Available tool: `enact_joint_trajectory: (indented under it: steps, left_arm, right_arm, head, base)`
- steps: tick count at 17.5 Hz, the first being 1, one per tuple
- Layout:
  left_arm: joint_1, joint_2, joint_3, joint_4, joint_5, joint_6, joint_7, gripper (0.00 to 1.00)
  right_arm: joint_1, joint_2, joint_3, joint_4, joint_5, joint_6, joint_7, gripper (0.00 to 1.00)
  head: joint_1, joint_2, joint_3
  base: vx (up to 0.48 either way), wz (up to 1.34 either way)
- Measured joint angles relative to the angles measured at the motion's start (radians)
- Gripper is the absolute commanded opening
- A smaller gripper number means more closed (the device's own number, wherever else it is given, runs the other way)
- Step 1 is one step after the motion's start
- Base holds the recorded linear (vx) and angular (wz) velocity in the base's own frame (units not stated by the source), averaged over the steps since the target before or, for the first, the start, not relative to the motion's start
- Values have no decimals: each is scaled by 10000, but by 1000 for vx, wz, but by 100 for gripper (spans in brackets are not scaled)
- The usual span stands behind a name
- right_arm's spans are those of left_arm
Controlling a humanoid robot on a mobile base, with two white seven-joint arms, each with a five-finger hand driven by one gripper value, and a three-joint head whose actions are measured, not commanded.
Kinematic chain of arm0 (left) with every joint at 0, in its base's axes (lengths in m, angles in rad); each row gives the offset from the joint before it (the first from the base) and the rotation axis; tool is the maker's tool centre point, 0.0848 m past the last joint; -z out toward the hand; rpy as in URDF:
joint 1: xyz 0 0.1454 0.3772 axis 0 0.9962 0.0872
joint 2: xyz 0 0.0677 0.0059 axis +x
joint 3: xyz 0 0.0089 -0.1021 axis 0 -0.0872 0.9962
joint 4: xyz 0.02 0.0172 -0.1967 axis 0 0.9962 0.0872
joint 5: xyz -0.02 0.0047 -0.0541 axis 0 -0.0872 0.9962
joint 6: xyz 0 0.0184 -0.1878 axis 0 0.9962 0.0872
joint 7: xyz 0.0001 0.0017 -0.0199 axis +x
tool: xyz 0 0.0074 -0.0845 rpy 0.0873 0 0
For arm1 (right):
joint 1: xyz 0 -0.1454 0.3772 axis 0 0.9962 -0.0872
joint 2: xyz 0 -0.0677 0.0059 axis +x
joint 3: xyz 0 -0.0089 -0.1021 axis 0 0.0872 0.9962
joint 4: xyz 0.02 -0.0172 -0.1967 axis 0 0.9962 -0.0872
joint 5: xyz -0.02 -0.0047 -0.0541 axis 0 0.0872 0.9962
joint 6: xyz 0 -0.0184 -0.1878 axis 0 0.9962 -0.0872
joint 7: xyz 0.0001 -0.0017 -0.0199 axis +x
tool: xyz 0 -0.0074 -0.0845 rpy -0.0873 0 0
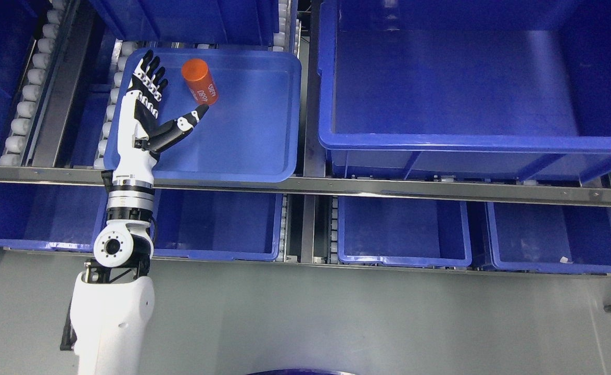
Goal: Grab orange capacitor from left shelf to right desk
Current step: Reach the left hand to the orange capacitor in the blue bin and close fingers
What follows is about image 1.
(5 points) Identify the blue bin lower far right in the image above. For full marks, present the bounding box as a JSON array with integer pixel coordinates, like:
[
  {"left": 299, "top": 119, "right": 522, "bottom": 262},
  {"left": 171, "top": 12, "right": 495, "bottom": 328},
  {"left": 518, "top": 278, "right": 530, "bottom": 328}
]
[{"left": 474, "top": 203, "right": 611, "bottom": 274}]

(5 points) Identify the blue bin lower far left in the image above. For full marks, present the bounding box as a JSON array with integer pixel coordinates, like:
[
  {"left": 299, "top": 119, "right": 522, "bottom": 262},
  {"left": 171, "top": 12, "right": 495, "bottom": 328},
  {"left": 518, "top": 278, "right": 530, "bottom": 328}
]
[{"left": 0, "top": 183, "right": 107, "bottom": 253}]

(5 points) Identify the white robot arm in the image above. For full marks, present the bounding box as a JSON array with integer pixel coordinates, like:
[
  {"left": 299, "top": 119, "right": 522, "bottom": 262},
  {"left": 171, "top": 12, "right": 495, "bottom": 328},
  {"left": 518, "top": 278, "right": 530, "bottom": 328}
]
[{"left": 60, "top": 170, "right": 155, "bottom": 374}]

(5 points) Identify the orange cylindrical capacitor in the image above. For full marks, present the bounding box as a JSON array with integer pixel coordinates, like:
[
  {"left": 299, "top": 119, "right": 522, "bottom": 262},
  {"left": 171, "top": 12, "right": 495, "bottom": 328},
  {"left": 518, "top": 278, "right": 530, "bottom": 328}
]
[{"left": 181, "top": 58, "right": 219, "bottom": 105}]

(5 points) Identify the blue bin lower centre right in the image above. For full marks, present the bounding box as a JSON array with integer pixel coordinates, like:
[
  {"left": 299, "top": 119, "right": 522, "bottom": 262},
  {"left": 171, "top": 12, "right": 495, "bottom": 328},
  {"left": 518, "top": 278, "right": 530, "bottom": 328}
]
[{"left": 337, "top": 196, "right": 472, "bottom": 268}]

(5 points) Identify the white roller track left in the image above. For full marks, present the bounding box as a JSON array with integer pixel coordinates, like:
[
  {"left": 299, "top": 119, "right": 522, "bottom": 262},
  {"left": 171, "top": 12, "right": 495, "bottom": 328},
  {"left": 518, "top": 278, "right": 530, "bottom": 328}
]
[{"left": 0, "top": 1, "right": 70, "bottom": 167}]

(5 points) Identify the large blue bin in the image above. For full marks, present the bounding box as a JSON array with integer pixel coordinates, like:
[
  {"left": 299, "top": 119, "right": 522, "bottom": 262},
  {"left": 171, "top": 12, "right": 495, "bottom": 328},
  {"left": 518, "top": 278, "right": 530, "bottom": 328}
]
[{"left": 317, "top": 1, "right": 611, "bottom": 183}]

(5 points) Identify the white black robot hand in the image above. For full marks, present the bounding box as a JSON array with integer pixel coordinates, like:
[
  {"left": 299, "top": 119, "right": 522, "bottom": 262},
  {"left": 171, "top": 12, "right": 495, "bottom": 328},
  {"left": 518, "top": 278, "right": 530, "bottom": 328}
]
[{"left": 112, "top": 49, "right": 209, "bottom": 187}]

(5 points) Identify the blue bin top centre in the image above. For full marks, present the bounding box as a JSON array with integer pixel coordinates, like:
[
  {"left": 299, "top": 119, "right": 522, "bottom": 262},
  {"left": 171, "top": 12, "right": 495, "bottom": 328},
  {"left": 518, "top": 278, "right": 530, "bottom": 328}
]
[{"left": 91, "top": 1, "right": 290, "bottom": 47}]

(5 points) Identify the blue bin lower centre left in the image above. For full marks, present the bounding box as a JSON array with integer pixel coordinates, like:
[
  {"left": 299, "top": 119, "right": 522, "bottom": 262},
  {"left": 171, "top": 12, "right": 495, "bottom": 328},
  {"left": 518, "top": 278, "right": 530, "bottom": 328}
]
[{"left": 154, "top": 189, "right": 283, "bottom": 261}]

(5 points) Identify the metal shelf rail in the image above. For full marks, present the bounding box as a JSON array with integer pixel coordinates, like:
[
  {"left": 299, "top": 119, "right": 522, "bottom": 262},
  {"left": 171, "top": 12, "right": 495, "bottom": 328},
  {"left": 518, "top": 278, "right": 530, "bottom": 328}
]
[{"left": 0, "top": 166, "right": 611, "bottom": 207}]

